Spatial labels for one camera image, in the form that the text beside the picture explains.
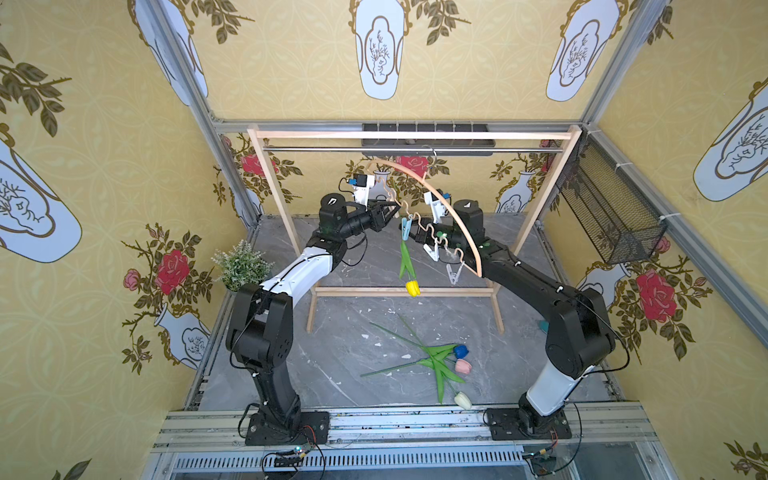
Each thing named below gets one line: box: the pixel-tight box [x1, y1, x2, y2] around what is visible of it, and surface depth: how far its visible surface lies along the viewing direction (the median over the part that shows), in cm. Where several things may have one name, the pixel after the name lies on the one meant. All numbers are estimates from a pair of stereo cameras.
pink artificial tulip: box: [360, 358, 472, 377], surface depth 85 cm
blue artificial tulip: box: [369, 322, 469, 359], surface depth 87 cm
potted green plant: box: [210, 239, 275, 295], surface depth 87 cm
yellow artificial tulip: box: [399, 240, 420, 297], surface depth 80 cm
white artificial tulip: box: [397, 313, 472, 411], surface depth 81 cm
